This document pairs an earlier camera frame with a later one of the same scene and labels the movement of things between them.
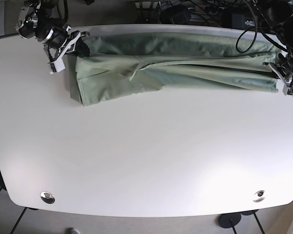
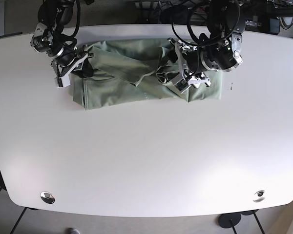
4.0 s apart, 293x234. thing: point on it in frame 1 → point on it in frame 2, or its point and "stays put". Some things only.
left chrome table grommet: [47, 197] stays put
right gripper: [289, 67] → [197, 63]
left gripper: [56, 40] → [68, 59]
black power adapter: [178, 14] stays put
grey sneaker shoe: [73, 230] stays put
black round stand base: [229, 220] stays put
